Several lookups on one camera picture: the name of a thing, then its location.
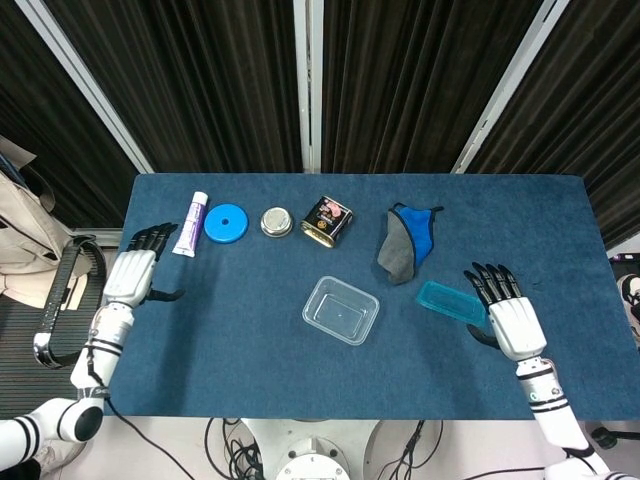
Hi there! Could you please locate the blue tablecloth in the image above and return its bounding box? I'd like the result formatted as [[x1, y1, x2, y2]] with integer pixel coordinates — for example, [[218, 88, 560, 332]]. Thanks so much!
[[102, 172, 634, 421]]

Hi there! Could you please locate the white partition post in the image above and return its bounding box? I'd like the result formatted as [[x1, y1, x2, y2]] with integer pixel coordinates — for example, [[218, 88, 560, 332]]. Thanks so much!
[[13, 0, 154, 174], [451, 0, 572, 175], [292, 0, 324, 174]]

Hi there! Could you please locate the blue round disc with hole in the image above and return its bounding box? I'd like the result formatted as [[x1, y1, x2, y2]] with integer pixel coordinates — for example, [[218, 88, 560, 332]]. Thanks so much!
[[204, 202, 250, 245]]

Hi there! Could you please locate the grey blue cleaning cloth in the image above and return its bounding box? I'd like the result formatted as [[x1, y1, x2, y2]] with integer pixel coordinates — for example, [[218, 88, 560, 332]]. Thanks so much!
[[375, 202, 445, 286]]

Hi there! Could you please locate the dark pleated curtain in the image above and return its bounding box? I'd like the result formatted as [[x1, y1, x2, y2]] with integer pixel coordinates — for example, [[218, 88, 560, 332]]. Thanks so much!
[[321, 0, 545, 174], [43, 0, 304, 174], [0, 0, 140, 231], [466, 0, 640, 251]]

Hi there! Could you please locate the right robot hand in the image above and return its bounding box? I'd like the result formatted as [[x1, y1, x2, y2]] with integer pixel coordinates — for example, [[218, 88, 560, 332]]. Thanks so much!
[[463, 261, 549, 362]]

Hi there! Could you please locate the round metal tin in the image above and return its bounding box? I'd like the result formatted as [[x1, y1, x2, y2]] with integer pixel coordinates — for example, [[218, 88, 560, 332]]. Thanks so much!
[[259, 206, 293, 238]]

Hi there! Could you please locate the black office chair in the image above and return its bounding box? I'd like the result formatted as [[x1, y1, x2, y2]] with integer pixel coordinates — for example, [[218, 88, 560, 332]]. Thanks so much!
[[0, 233, 109, 419]]

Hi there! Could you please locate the white purple tube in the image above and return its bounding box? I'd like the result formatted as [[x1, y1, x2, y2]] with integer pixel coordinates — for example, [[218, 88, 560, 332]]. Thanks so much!
[[172, 192, 208, 258]]

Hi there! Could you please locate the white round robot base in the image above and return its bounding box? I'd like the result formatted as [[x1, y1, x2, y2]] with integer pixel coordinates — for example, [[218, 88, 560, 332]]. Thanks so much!
[[243, 418, 387, 480]]

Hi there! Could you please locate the clear plastic container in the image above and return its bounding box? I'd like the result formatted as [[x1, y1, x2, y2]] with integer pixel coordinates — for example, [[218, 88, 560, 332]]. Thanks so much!
[[301, 275, 381, 346]]

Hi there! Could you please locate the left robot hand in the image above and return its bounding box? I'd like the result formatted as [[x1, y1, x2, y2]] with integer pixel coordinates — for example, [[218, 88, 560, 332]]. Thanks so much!
[[102, 223, 186, 307]]

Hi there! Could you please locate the teal container lid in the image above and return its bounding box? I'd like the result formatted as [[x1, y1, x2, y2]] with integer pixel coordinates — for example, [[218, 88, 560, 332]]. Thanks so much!
[[415, 280, 488, 326]]

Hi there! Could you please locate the black floor cable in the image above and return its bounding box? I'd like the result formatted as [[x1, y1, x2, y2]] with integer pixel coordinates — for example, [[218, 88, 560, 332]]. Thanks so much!
[[203, 417, 267, 480], [373, 419, 447, 480]]

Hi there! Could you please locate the black luncheon meat can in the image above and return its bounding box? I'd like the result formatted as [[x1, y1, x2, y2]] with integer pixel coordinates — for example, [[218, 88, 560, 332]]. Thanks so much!
[[300, 195, 356, 249]]

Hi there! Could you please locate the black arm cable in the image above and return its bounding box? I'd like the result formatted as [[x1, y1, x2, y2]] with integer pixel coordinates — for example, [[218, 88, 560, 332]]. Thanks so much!
[[83, 343, 166, 454]]

